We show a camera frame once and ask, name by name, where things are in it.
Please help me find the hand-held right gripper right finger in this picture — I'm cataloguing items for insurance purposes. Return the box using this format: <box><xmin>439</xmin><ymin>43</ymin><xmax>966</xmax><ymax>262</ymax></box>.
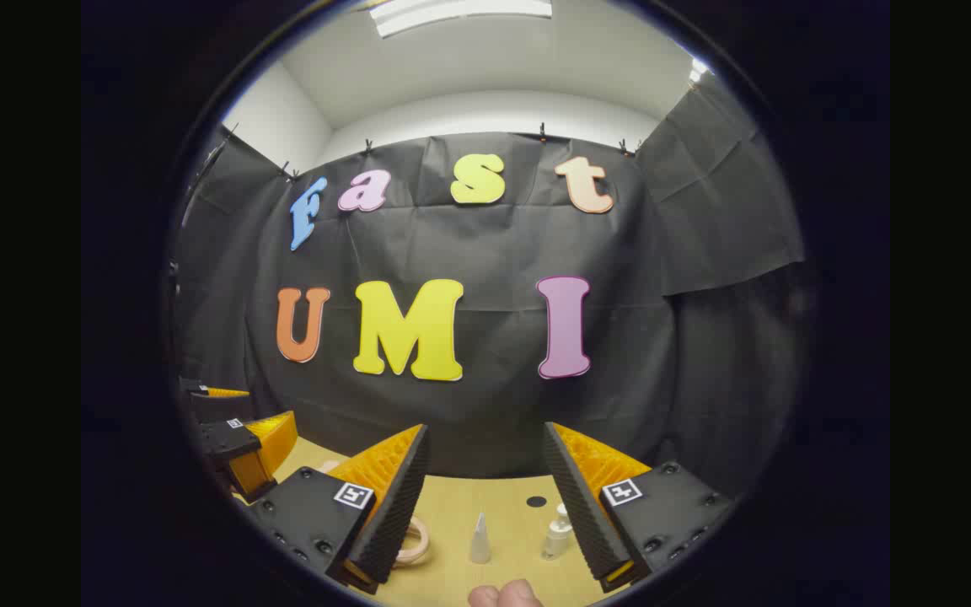
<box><xmin>543</xmin><ymin>422</ymin><xmax>735</xmax><ymax>593</ymax></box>

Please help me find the ceiling light panel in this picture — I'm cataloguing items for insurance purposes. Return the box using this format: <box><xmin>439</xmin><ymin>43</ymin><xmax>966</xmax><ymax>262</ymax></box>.
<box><xmin>367</xmin><ymin>0</ymin><xmax>554</xmax><ymax>39</ymax></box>

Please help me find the beige suitcase with black lining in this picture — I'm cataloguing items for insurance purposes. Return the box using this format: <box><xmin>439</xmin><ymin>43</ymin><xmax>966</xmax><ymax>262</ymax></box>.
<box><xmin>393</xmin><ymin>516</ymin><xmax>432</xmax><ymax>567</ymax></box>

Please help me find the black backdrop cloth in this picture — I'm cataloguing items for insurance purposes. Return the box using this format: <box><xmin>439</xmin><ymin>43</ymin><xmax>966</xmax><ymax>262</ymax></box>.
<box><xmin>169</xmin><ymin>72</ymin><xmax>807</xmax><ymax>498</ymax></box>

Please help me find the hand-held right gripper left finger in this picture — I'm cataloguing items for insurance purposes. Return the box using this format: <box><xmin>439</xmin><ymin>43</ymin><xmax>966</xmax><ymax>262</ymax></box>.
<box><xmin>248</xmin><ymin>424</ymin><xmax>432</xmax><ymax>593</ymax></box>

